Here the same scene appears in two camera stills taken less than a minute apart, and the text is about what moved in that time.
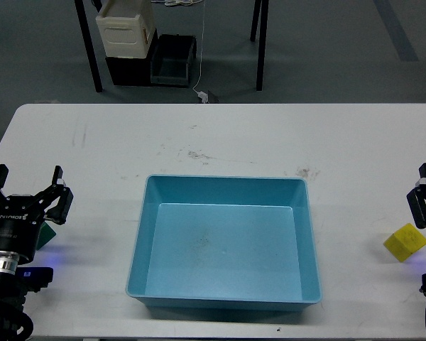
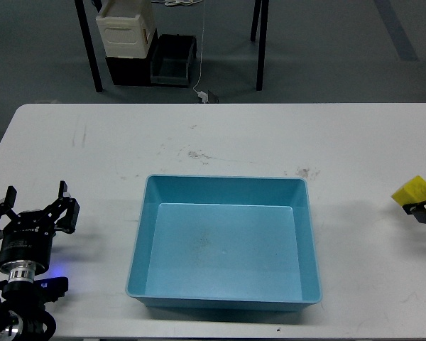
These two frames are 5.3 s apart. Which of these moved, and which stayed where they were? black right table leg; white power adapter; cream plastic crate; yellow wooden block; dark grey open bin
Moved: yellow wooden block
Stayed: black right table leg; cream plastic crate; white power adapter; dark grey open bin
